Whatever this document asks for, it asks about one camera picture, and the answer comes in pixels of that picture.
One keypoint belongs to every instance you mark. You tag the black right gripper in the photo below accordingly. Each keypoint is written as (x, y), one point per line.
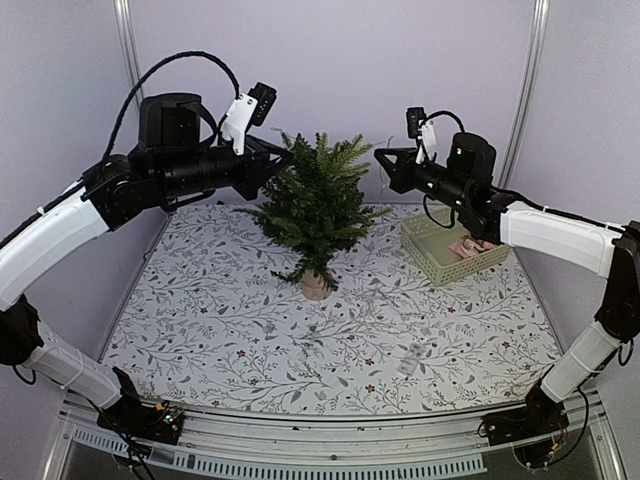
(401, 173)

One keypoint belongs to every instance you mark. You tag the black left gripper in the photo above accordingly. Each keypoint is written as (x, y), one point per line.
(259, 156)

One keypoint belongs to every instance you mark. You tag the small green christmas tree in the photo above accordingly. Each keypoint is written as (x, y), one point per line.
(315, 208)

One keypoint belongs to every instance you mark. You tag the pale green perforated basket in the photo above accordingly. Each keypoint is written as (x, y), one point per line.
(447, 255)

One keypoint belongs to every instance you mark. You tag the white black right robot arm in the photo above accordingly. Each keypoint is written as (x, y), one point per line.
(600, 259)

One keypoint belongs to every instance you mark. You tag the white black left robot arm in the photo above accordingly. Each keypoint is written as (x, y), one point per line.
(101, 201)

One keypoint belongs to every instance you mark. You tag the pink bow ornaments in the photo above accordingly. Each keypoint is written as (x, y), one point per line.
(468, 247)

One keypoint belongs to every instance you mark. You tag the floral white table mat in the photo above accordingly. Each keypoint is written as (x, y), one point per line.
(208, 324)

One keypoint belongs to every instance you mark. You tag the clear battery box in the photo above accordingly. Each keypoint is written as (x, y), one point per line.
(410, 360)

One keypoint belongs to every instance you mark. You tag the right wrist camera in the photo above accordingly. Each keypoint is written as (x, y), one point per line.
(421, 130)

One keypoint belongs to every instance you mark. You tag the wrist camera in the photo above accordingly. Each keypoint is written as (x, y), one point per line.
(421, 130)
(249, 109)

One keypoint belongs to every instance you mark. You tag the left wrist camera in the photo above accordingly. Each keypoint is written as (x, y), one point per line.
(249, 109)

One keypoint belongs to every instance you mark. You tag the left aluminium frame post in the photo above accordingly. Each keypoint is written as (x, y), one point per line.
(129, 52)

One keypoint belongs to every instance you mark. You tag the aluminium frame post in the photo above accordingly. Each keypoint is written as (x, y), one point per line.
(523, 28)
(129, 52)

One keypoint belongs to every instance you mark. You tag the right aluminium frame post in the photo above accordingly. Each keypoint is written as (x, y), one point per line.
(523, 28)

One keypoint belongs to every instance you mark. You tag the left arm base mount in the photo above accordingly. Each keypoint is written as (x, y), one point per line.
(162, 423)

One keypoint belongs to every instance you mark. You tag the aluminium front rail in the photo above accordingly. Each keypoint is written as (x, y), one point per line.
(227, 444)

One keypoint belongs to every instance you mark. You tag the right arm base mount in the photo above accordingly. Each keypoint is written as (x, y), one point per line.
(540, 434)

